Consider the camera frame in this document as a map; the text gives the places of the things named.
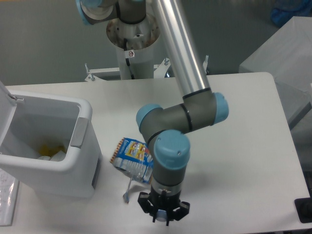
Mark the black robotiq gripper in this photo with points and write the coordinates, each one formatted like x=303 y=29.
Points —
x=152 y=202

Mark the crushed clear plastic bottle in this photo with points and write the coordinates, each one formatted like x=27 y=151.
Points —
x=161 y=215

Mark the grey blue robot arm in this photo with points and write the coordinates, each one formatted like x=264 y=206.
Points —
x=164 y=130

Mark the yellow white trash in can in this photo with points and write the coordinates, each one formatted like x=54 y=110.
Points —
x=52 y=152

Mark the white plastic trash can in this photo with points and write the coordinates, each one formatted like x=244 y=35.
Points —
x=48 y=142

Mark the blue snack wrapper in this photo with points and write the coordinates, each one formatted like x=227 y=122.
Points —
x=133 y=158

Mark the black device at table edge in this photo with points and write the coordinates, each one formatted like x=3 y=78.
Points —
x=304 y=209

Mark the white paper sheet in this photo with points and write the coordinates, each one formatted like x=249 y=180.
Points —
x=9 y=187

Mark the white covered side table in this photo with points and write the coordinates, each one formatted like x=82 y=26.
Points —
x=287 y=56

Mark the blue bag in background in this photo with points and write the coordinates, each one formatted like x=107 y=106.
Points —
x=284 y=10

